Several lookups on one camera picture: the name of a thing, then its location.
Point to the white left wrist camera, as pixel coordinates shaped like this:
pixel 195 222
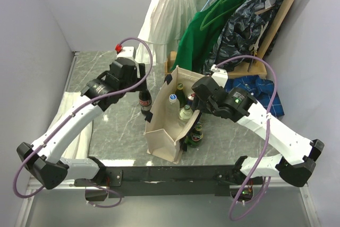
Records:
pixel 125 52

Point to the blue plaid shirt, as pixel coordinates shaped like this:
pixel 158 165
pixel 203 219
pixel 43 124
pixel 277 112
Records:
pixel 261 89

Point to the green gold-capped glass bottle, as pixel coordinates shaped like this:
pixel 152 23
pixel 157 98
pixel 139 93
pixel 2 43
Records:
pixel 180 94

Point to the dark patterned garment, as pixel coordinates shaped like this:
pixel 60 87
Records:
pixel 243 32

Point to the green garment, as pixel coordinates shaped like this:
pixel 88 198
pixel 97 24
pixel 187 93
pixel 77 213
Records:
pixel 195 45

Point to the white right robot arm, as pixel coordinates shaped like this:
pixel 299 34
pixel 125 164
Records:
pixel 297 155

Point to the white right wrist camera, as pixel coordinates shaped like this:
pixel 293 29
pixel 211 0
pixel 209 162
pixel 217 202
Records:
pixel 219 75

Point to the red bull can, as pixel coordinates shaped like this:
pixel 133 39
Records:
pixel 191 100

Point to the beige canvas tote bag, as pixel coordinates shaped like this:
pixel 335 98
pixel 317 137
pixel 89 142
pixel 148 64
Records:
pixel 163 131

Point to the dark cola bottle red cap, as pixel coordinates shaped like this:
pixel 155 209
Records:
pixel 145 101

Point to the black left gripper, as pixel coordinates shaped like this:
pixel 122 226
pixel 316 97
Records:
pixel 141 73

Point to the clear water bottle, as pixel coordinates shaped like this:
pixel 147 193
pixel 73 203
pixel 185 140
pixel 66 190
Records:
pixel 172 109

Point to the clear Chang soda bottle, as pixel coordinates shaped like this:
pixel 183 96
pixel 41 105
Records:
pixel 184 115

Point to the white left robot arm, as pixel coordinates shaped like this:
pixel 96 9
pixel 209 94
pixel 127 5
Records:
pixel 43 157

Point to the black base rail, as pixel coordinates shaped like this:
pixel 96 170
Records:
pixel 173 180

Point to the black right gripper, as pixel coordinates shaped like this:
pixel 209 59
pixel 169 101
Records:
pixel 197 103

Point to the green beer bottle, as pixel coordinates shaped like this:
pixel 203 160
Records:
pixel 195 136

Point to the white pleated skirt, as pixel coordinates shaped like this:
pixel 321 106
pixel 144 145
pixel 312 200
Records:
pixel 163 27

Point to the green hanger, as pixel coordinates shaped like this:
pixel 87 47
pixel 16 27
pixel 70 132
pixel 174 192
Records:
pixel 219 10

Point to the folded white cloth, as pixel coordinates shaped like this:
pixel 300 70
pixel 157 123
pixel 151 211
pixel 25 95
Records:
pixel 79 147

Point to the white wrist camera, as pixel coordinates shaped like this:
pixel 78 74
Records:
pixel 219 75
pixel 125 52

